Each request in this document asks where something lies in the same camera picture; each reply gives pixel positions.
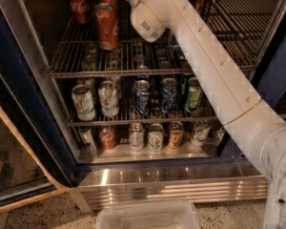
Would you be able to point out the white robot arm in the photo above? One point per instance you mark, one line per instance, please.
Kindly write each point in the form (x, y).
(256, 129)

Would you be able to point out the stainless steel fridge base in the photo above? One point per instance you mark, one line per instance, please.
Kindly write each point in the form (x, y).
(198, 180)

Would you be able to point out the open glass fridge door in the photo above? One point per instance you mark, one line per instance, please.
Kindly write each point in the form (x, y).
(24, 179)

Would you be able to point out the blue pepsi can left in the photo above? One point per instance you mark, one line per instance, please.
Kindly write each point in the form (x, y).
(141, 97)

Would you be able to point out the blue pepsi can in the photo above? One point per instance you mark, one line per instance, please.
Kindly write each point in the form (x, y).
(141, 97)
(168, 94)

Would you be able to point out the bottom white can left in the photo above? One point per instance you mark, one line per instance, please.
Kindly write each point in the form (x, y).
(136, 137)

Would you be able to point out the blue pepsi can right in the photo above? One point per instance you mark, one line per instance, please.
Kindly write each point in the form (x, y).
(168, 94)

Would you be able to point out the bottom white green can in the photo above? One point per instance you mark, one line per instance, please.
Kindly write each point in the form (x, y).
(155, 137)

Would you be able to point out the bottom gold can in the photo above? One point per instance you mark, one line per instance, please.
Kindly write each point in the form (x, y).
(176, 132)

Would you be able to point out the bottom red cola can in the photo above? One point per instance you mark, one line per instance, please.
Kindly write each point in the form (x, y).
(107, 137)

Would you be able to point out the bottom right white can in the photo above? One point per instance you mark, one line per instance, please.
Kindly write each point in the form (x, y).
(200, 132)

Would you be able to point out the left white green soda can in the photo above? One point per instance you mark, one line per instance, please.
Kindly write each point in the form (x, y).
(82, 99)

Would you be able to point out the bottom silver slim can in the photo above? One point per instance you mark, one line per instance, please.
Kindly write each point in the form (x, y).
(85, 134)

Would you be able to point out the front red cola can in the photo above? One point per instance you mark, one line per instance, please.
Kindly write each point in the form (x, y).
(107, 26)

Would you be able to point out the clear plastic bin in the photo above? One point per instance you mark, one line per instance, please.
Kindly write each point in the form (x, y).
(179, 214)

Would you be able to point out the left rear red cola can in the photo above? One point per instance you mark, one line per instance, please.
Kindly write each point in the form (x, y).
(80, 11)

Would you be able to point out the middle wire shelf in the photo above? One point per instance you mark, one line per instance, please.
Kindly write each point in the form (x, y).
(126, 113)

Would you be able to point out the wire shelf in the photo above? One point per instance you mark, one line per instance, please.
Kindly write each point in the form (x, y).
(126, 113)
(239, 25)

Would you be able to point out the top wire shelf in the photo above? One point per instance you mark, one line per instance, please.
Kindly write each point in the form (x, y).
(239, 25)

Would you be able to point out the blue fridge centre post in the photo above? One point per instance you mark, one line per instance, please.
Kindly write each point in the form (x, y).
(270, 78)

